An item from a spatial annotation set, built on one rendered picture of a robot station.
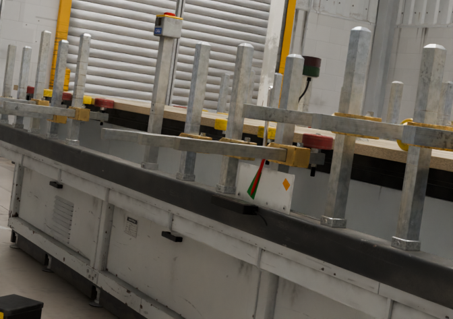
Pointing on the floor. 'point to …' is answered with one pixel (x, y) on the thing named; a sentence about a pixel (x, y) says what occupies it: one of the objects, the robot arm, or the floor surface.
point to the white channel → (272, 40)
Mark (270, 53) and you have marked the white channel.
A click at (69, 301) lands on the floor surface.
